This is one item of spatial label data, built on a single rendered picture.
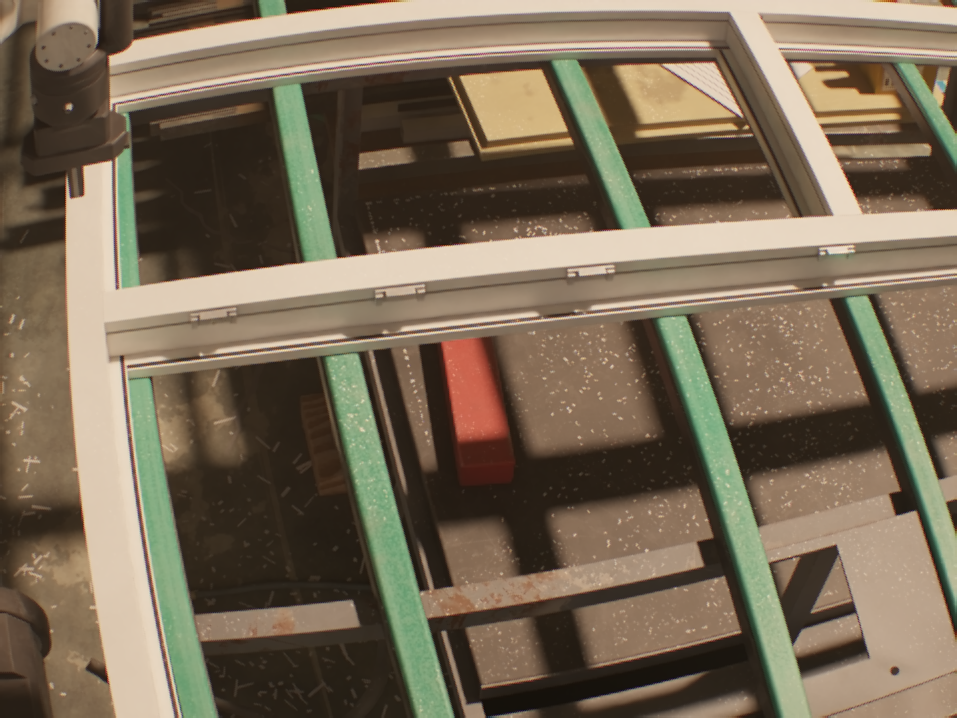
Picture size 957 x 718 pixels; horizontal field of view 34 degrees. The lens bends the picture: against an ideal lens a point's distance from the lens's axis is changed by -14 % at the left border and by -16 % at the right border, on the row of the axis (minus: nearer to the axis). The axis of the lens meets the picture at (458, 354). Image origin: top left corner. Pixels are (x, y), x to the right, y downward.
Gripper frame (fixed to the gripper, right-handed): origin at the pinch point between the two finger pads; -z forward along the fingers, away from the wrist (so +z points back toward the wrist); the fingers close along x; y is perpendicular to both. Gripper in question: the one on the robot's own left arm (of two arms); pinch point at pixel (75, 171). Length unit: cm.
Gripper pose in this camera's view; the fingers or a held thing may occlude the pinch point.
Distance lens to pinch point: 168.6
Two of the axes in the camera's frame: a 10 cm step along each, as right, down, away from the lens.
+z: 0.6, -6.3, -7.7
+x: 9.8, -1.1, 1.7
